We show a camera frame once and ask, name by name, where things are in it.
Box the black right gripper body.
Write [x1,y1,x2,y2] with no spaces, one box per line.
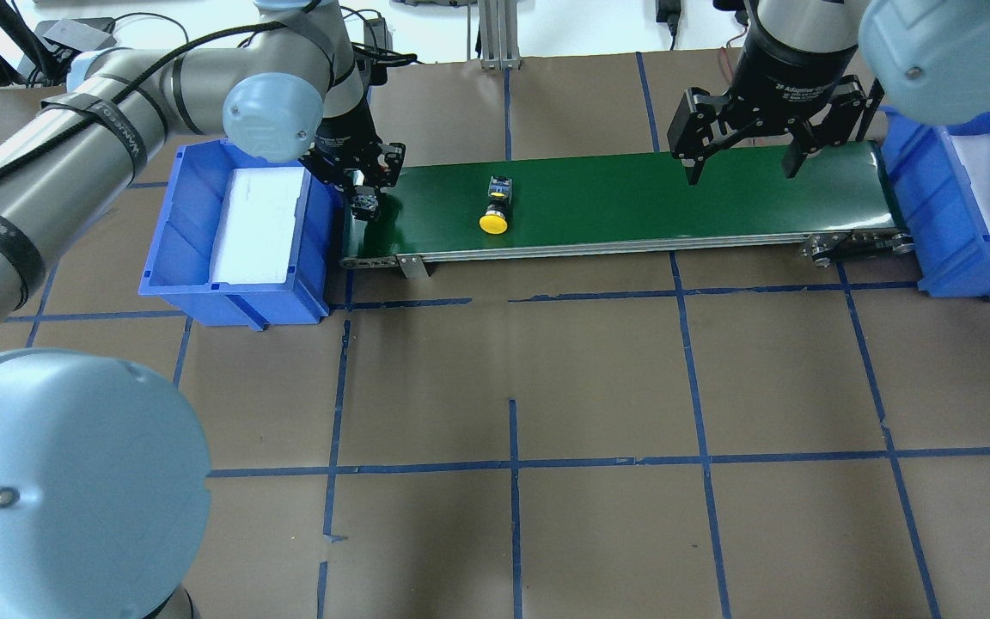
[667,34,884,162]

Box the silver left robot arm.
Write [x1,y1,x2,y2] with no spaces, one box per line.
[0,134,346,618]

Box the white foam pad left bin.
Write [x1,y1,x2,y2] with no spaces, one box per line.
[210,166,305,285]

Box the aluminium frame post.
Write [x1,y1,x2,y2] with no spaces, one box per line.
[478,0,523,70]

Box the blue right plastic bin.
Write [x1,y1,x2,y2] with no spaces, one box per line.
[883,107,990,299]

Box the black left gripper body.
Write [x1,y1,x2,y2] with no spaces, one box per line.
[302,108,407,191]

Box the green conveyor belt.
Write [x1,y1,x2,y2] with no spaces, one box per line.
[341,141,914,278]

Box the blue plastic bin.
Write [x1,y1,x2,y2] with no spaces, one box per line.
[138,140,341,332]
[883,107,990,299]

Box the blue left plastic bin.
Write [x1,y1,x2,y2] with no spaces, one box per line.
[138,140,341,332]

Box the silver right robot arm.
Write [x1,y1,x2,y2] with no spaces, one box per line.
[667,1,990,185]

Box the yellow push button switch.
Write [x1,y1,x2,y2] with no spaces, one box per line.
[478,175,512,235]

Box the red push button switch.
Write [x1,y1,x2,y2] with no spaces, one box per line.
[347,185,381,222]

